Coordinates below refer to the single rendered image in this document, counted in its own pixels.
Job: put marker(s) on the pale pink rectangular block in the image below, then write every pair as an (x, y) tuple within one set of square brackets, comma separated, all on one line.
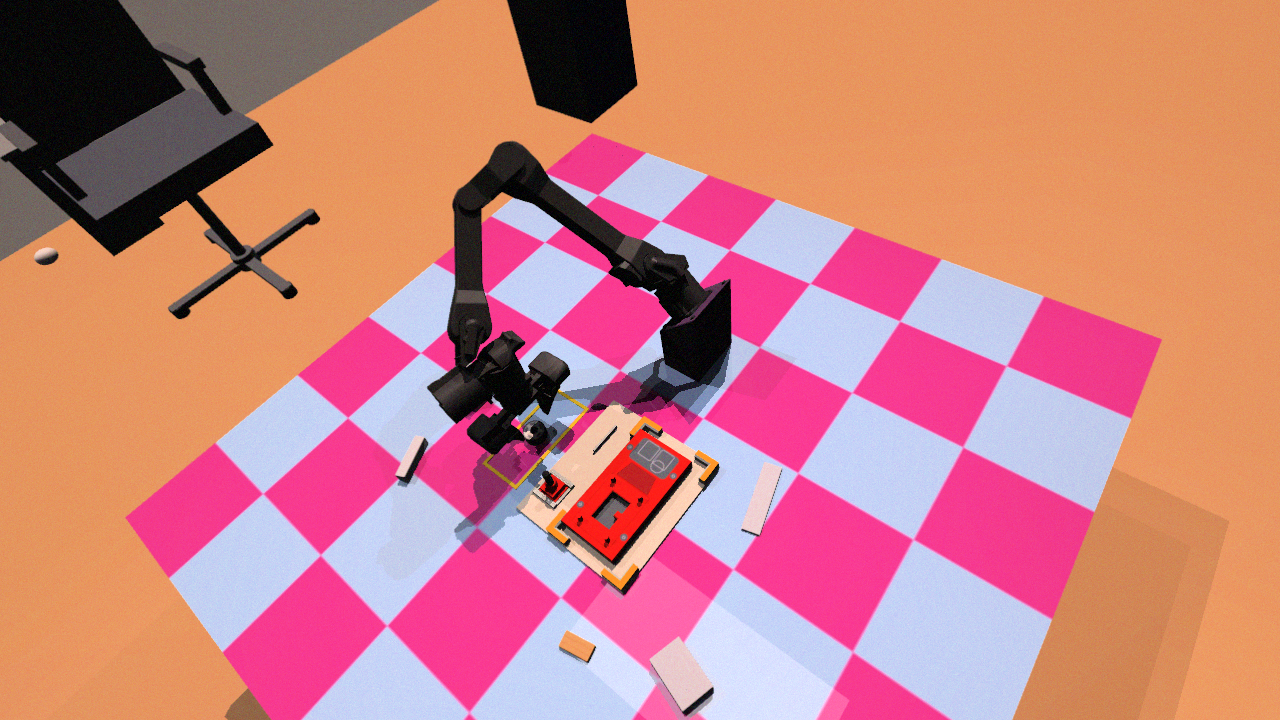
[(411, 458)]

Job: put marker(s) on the orange flat block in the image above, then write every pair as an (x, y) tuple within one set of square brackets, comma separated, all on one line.
[(577, 646)]

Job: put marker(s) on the pale pink flat bar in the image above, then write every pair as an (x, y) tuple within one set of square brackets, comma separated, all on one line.
[(761, 499)]

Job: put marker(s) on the yellow rectangular outline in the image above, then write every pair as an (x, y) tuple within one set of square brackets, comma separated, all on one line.
[(547, 452)]

